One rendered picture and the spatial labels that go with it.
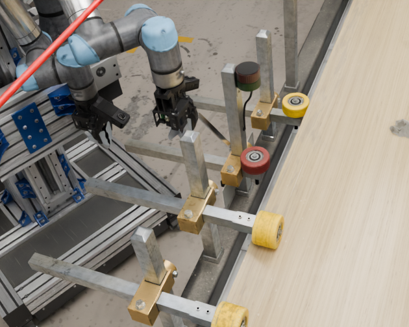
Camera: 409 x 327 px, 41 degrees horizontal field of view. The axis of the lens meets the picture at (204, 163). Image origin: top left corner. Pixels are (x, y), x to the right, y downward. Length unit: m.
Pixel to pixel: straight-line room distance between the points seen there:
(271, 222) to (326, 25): 1.28
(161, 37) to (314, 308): 0.66
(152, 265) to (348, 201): 0.53
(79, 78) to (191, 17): 2.42
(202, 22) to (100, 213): 1.84
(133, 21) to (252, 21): 2.50
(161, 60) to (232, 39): 2.39
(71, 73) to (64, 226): 1.01
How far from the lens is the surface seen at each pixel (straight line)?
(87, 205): 2.46
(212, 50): 3.54
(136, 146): 1.67
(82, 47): 1.30
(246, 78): 1.34
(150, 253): 1.12
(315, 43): 2.27
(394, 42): 1.92
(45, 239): 2.41
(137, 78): 3.43
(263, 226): 1.25
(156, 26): 1.23
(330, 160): 1.49
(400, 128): 1.59
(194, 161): 1.24
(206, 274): 1.52
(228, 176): 1.52
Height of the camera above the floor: 1.97
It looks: 45 degrees down
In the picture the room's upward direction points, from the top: 11 degrees counter-clockwise
